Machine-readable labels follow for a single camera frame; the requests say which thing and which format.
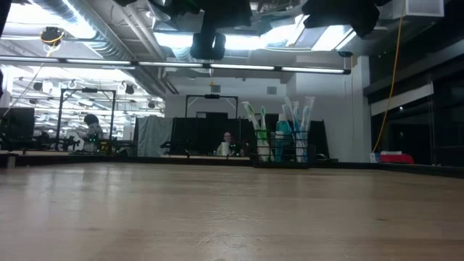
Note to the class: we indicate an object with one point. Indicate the black round ceiling device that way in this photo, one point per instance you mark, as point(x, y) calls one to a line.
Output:
point(52, 35)

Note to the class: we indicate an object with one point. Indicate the dark computer monitor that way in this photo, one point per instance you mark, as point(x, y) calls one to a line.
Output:
point(18, 125)

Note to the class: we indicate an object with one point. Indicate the blue toothpaste tube white cap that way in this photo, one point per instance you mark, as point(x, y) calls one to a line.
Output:
point(283, 127)
point(278, 145)

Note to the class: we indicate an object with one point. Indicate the black camera gantry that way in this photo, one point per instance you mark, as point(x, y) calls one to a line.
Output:
point(112, 119)
point(212, 96)

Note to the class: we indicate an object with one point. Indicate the green and white toothbrush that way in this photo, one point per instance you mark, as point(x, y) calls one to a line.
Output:
point(263, 114)
point(250, 110)

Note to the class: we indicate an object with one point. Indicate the grey hanging cloth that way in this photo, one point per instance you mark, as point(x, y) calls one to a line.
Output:
point(154, 136)

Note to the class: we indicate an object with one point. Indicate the black aluminium table frame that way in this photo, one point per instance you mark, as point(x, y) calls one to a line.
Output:
point(398, 167)

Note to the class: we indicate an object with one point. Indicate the long LED light bar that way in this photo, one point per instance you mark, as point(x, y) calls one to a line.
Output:
point(239, 67)

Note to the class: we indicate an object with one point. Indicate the white flat box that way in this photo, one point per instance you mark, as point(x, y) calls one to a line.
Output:
point(391, 152)

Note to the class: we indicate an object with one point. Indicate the red box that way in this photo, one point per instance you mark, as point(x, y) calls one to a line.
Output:
point(397, 159)

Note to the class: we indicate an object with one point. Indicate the person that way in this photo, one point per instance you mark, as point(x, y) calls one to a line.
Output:
point(227, 137)
point(93, 132)

